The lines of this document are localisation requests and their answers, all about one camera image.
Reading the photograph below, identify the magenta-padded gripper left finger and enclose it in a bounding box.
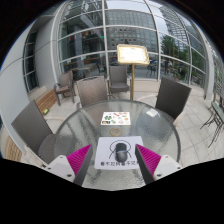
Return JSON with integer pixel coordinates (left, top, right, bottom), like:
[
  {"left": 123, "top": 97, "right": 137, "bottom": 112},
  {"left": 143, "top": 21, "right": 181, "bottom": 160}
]
[{"left": 44, "top": 143, "right": 94, "bottom": 187}]

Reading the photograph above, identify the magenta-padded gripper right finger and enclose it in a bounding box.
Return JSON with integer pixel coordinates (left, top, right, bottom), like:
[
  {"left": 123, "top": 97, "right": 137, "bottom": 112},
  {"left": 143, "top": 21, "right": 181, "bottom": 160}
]
[{"left": 134, "top": 143, "right": 183, "bottom": 185}]

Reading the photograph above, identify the black computer mouse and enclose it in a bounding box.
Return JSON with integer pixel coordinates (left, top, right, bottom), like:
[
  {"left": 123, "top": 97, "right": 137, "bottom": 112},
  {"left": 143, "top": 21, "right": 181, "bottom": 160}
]
[{"left": 114, "top": 142, "right": 130, "bottom": 163}]

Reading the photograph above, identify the colourful picture menu card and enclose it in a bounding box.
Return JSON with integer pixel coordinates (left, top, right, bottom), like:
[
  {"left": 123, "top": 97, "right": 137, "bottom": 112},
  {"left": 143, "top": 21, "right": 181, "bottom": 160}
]
[{"left": 100, "top": 111, "right": 132, "bottom": 126}]

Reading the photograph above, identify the grey wicker chair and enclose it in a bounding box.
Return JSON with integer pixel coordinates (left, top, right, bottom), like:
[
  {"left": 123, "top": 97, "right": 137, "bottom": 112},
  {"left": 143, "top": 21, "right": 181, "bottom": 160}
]
[
  {"left": 53, "top": 70, "right": 76, "bottom": 107},
  {"left": 75, "top": 75, "right": 113, "bottom": 109},
  {"left": 107, "top": 64, "right": 132, "bottom": 98},
  {"left": 10, "top": 99, "right": 58, "bottom": 165}
]

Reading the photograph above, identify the dark wicker chair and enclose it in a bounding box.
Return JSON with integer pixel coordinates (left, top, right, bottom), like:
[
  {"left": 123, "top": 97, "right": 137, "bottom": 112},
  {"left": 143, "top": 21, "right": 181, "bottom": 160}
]
[{"left": 154, "top": 77, "right": 193, "bottom": 126}]

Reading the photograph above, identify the wooden slatted bench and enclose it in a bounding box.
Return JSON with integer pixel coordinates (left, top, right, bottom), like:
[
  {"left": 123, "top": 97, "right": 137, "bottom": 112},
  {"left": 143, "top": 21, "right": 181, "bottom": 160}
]
[{"left": 0, "top": 88, "right": 58, "bottom": 163}]

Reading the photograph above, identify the metal outdoor table set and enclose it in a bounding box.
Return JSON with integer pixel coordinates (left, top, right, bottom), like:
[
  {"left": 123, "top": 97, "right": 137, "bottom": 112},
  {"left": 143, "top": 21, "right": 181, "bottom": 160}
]
[{"left": 199, "top": 98, "right": 224, "bottom": 148}]

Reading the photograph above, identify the gold framed sign stand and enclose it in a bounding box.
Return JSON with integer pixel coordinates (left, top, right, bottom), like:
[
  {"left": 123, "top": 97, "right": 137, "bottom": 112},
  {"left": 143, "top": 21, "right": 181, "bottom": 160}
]
[{"left": 116, "top": 43, "right": 151, "bottom": 101}]

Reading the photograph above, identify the gold table centre ring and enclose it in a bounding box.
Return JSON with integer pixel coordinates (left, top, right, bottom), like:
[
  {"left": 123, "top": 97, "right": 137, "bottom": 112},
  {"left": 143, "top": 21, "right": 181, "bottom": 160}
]
[{"left": 109, "top": 126, "right": 123, "bottom": 137}]

